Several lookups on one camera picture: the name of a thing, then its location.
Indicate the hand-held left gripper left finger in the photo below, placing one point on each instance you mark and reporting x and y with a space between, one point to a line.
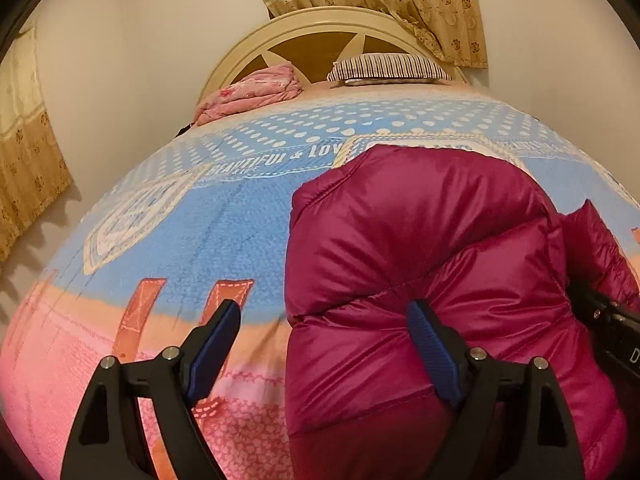
215 355

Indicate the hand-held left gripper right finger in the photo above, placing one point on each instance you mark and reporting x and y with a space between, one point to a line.
429 342

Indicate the magenta puffer jacket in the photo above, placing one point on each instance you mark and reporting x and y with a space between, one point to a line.
425 235

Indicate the blue pink printed blanket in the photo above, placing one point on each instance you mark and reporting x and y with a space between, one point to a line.
200 220

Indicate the folded pink quilt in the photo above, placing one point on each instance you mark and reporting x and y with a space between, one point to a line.
245 95

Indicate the grey striped pillow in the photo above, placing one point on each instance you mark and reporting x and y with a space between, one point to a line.
390 66

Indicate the cream wooden headboard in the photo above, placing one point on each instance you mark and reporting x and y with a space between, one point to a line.
320 35

